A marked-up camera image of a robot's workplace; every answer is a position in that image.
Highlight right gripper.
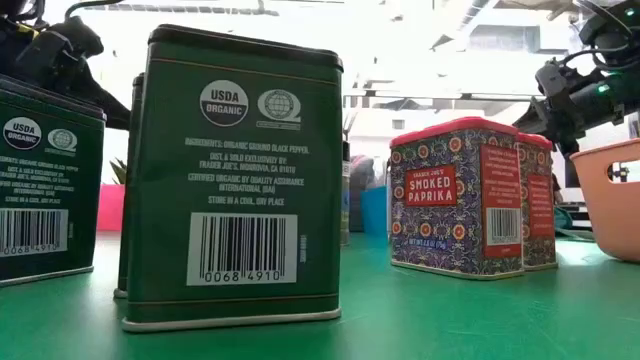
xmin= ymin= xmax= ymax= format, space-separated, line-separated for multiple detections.
xmin=513 ymin=58 xmax=626 ymax=157

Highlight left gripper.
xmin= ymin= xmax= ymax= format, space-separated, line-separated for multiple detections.
xmin=14 ymin=16 xmax=132 ymax=132

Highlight dark grey blocks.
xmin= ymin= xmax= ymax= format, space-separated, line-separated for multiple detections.
xmin=113 ymin=72 xmax=149 ymax=300

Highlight pink cube blocks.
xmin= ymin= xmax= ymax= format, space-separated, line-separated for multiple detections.
xmin=388 ymin=116 xmax=526 ymax=281
xmin=517 ymin=131 xmax=559 ymax=272

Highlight small green plant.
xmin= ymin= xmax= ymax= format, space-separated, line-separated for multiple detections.
xmin=108 ymin=157 xmax=129 ymax=186

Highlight dark green cloth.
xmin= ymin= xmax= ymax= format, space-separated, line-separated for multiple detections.
xmin=552 ymin=205 xmax=584 ymax=240

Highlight pink plastic bin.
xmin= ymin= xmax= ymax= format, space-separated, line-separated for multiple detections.
xmin=96 ymin=183 xmax=126 ymax=233

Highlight orange plastic bin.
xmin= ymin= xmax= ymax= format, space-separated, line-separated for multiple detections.
xmin=569 ymin=138 xmax=640 ymax=264

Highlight blue plastic bin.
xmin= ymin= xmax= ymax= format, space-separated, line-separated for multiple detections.
xmin=359 ymin=185 xmax=391 ymax=237

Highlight clear plastic storage bin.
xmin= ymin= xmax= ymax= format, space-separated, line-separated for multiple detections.
xmin=348 ymin=153 xmax=377 ymax=234

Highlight green table mat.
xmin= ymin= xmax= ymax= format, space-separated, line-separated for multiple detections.
xmin=0 ymin=230 xmax=640 ymax=360

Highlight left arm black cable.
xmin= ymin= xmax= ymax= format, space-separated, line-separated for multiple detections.
xmin=63 ymin=0 xmax=126 ymax=21

